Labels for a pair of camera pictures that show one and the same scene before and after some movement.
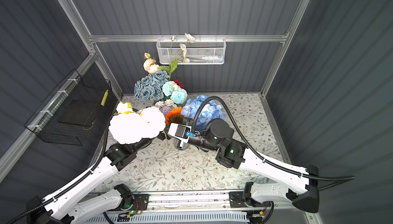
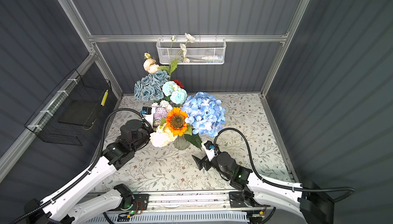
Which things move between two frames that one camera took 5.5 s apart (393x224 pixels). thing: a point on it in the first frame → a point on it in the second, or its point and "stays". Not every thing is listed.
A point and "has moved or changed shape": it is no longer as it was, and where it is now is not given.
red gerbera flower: (178, 83) stays
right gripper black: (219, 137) → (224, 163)
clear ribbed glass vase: (176, 143) stays
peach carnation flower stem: (128, 127) has moved or changed shape
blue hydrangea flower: (211, 110) stays
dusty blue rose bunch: (150, 87) stays
